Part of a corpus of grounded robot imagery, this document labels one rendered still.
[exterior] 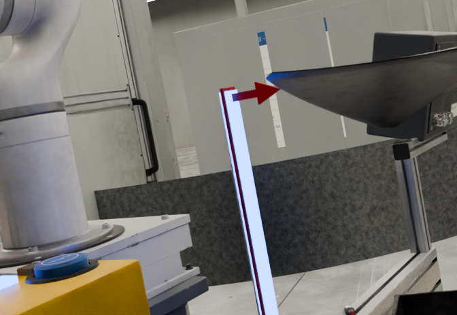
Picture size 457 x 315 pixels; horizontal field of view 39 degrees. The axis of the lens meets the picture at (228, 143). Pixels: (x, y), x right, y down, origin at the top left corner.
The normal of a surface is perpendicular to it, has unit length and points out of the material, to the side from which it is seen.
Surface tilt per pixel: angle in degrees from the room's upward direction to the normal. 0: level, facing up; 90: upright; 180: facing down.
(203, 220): 90
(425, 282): 90
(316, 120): 90
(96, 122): 90
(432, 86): 161
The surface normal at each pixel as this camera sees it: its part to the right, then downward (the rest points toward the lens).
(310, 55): -0.35, 0.12
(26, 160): 0.22, 0.01
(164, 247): 0.80, -0.11
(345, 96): 0.11, 0.96
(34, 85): 0.60, -0.11
